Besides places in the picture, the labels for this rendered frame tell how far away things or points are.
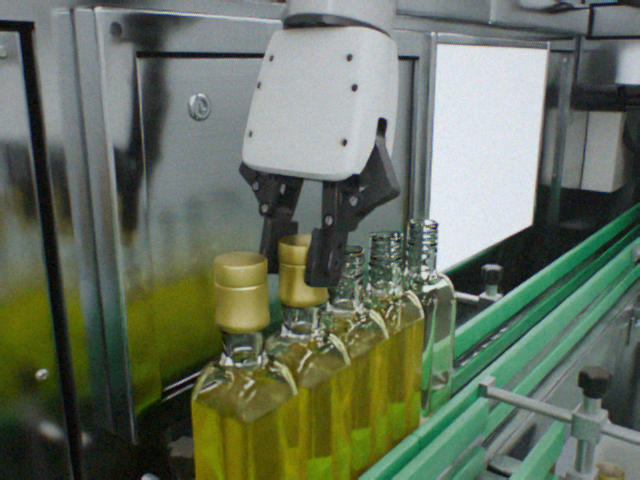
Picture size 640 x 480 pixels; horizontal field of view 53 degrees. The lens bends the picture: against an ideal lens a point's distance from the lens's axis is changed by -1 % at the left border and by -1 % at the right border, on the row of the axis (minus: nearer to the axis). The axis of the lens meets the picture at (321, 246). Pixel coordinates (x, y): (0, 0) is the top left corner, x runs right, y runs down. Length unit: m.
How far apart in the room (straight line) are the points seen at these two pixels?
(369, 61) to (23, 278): 0.29
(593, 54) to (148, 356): 1.16
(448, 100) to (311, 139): 0.49
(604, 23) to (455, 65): 0.62
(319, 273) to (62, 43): 0.24
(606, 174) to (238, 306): 1.28
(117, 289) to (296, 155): 0.18
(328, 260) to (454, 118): 0.51
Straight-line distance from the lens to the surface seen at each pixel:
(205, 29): 0.54
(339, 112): 0.41
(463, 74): 0.92
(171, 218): 0.53
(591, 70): 1.47
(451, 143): 0.91
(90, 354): 0.55
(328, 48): 0.43
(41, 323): 0.53
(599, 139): 1.60
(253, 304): 0.40
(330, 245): 0.43
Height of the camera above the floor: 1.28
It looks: 16 degrees down
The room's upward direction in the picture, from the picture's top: straight up
